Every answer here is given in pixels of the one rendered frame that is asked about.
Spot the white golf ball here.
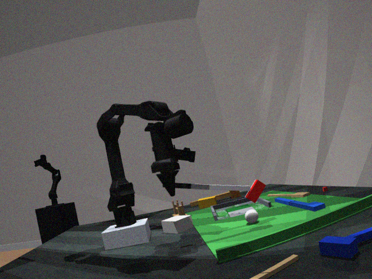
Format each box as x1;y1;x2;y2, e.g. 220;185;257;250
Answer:
245;209;259;223

